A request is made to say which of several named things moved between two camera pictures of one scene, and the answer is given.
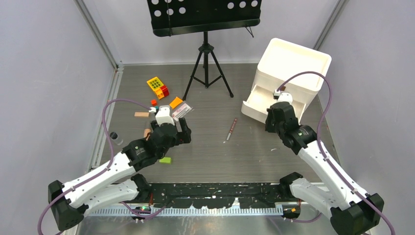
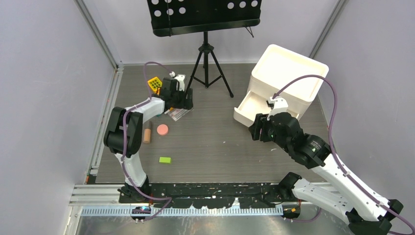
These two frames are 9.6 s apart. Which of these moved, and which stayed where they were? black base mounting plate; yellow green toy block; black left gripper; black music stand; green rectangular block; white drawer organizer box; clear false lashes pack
Moved: white drawer organizer box; black left gripper
Stayed: black base mounting plate; clear false lashes pack; black music stand; green rectangular block; yellow green toy block
